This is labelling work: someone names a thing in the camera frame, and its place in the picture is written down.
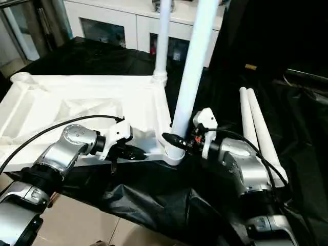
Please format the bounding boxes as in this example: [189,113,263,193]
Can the black plastic mat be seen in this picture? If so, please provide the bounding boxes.
[0,35,328,246]

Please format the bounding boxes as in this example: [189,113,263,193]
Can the black backdrop cloth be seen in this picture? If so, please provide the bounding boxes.
[209,0,328,74]

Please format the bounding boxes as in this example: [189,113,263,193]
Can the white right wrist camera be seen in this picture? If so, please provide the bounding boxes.
[192,107,219,160]

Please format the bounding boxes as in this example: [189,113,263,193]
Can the white plastic table top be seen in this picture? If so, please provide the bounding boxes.
[0,71,186,173]

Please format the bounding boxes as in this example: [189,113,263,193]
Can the dark metal bar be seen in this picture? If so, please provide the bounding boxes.
[284,68,328,84]

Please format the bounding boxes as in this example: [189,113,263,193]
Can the grey tripod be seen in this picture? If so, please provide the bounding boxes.
[32,0,73,48]

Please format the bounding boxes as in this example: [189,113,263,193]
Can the white plastic table leg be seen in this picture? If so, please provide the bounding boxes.
[245,87,290,188]
[153,0,172,86]
[170,0,221,144]
[239,87,260,157]

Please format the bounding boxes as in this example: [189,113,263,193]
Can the white sideboard cabinet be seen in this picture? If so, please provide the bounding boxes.
[62,0,227,69]

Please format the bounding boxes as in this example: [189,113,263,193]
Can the clear bag of dark parts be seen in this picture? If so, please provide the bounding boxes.
[152,0,176,11]

